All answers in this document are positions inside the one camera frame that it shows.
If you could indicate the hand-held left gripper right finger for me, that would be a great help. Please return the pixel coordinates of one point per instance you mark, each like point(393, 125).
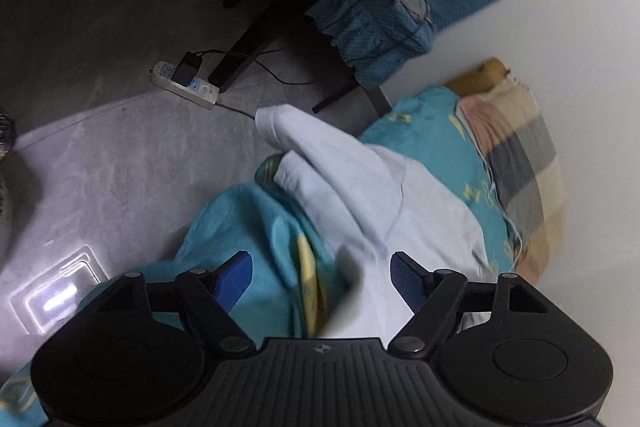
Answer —
point(407, 282)

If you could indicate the plaid pillow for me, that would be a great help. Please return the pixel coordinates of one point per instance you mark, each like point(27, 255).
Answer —
point(520, 167)

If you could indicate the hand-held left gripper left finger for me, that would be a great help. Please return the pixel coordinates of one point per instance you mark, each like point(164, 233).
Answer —
point(235, 279)

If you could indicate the white power strip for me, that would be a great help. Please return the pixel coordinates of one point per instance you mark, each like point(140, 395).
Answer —
point(197, 88)

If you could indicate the black power adapter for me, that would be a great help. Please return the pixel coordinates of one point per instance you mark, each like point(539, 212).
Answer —
point(184, 69)

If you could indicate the teal printed bed sheet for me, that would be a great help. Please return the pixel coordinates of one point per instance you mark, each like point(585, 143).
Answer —
point(250, 227)

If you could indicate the white shirt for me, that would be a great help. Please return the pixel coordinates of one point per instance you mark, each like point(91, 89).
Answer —
point(360, 187)

